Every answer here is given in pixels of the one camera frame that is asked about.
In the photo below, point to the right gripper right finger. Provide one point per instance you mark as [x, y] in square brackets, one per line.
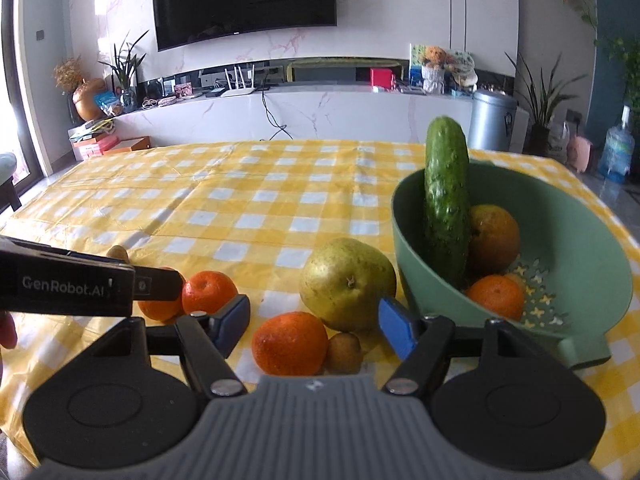
[425, 347]

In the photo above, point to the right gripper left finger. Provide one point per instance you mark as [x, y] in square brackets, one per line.
[203, 342]

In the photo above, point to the orange tangerine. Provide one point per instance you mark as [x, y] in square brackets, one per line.
[499, 295]
[160, 307]
[291, 344]
[207, 291]

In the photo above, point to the yellow-green pear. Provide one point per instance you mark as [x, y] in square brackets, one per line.
[342, 283]

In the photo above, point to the large yellow-green citrus fruit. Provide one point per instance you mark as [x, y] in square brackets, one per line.
[495, 239]

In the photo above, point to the green cucumber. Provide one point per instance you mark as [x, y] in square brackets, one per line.
[447, 207]

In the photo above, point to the green colander bowl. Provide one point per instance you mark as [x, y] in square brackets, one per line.
[578, 277]

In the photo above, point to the small brown longan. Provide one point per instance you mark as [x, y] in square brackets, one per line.
[119, 253]
[344, 355]

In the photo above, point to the yellow checkered tablecloth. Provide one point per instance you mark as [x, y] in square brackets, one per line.
[255, 211]

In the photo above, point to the orange cardboard box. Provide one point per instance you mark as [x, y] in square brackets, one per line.
[130, 145]

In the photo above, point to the brown clay vase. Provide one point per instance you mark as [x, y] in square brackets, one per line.
[83, 98]

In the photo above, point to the potted orchid plant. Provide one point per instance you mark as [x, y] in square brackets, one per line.
[124, 66]

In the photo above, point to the silver trash bin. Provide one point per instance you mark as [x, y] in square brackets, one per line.
[492, 121]

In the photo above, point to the white marble tv cabinet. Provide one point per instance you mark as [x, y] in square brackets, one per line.
[299, 112]

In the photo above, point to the pink piggy heater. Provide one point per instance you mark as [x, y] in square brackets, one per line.
[578, 153]

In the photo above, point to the white wifi router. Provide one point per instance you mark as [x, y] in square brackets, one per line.
[239, 82]

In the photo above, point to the potted green plant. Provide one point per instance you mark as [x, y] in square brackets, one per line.
[543, 94]

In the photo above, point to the red box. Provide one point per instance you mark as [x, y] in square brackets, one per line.
[382, 79]

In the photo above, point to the teddy bear toy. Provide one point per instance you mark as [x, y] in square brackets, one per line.
[433, 70]

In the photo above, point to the blue water jug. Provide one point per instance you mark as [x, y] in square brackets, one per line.
[616, 158]

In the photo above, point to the hanging ivy plant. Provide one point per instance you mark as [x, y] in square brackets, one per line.
[617, 77]

